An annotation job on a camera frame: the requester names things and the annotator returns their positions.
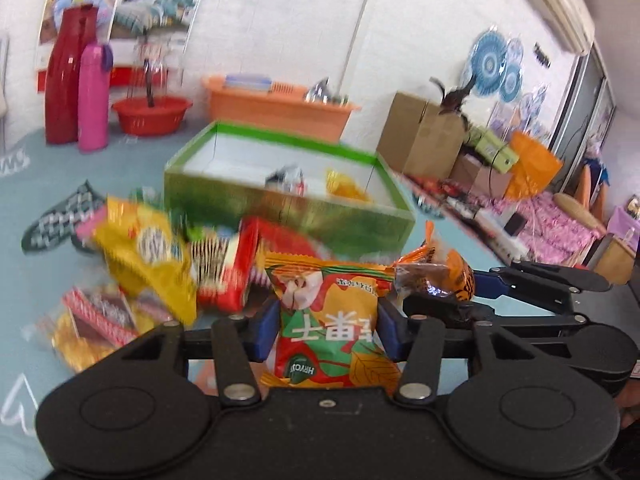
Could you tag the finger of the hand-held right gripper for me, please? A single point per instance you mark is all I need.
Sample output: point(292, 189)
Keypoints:
point(520, 317)
point(540, 282)

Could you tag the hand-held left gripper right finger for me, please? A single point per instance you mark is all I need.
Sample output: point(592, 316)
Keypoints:
point(389, 332)

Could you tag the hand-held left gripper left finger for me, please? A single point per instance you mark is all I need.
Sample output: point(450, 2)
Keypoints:
point(265, 335)

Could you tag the orange leaf print snack packet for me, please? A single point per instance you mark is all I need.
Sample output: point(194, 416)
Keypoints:
point(325, 320)

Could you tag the orange cake packet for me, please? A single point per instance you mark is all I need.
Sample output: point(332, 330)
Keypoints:
point(435, 280)

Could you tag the green cardboard box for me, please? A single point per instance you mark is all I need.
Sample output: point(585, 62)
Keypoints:
point(225, 195)

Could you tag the red checked snack packet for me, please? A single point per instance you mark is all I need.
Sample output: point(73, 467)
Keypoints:
point(105, 315)

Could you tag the pink floral cloth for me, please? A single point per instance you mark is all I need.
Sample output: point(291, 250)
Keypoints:
point(555, 235)

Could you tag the black power adapter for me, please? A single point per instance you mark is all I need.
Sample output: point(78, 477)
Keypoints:
point(517, 223)

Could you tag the white power strip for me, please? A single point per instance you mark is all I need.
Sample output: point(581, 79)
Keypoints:
point(492, 232)

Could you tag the woven straw cushion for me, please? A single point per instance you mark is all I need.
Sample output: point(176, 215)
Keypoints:
point(580, 212)

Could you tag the black white striped snack packet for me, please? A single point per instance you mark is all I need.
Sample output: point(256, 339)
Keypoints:
point(212, 260)

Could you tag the purple cloth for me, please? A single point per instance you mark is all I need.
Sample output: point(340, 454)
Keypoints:
point(625, 222)

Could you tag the orange plastic bag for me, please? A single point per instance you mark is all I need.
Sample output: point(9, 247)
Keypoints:
point(535, 165)

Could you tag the small cardboard box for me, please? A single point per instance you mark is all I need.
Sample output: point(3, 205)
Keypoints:
point(475, 175)

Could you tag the small green box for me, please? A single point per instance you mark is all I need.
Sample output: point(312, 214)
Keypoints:
point(492, 147)

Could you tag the small yellow snack packet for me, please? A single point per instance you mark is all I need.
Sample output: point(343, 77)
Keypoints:
point(347, 187)

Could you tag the silver black snack packet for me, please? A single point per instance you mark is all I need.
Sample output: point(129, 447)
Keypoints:
point(286, 179)

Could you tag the green snack packet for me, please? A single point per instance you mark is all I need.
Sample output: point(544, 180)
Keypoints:
point(147, 197)

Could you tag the brown cardboard box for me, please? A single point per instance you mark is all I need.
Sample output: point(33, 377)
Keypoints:
point(415, 135)

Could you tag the small blue paper fan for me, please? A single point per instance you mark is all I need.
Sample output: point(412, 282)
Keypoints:
point(511, 82)
point(514, 51)

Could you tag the dark purple plant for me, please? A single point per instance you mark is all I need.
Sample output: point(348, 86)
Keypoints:
point(452, 97)

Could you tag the orange plastic basin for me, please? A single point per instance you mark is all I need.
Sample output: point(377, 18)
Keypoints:
point(275, 112)

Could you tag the large blue paper fan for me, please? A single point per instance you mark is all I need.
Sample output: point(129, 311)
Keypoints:
point(487, 62)

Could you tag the black white zigzag cloth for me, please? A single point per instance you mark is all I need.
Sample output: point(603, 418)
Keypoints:
point(55, 220)

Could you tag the red plastic basin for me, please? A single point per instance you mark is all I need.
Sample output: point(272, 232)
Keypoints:
point(150, 117)

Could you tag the silver foil bag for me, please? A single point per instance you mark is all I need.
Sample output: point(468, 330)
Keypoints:
point(317, 91)

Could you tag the blue lidded container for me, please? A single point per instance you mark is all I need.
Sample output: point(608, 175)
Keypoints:
point(248, 82)

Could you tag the white air conditioner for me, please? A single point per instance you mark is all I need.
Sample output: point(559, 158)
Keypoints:
point(560, 0)

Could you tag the pink bottle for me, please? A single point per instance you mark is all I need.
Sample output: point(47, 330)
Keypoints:
point(93, 105)

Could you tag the red paper banner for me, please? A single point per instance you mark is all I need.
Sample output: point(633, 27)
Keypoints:
point(122, 77)

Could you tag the red thermos jug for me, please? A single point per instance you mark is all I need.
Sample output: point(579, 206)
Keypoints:
point(62, 85)

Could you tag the white wall conduit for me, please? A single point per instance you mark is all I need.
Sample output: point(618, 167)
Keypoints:
point(360, 25)

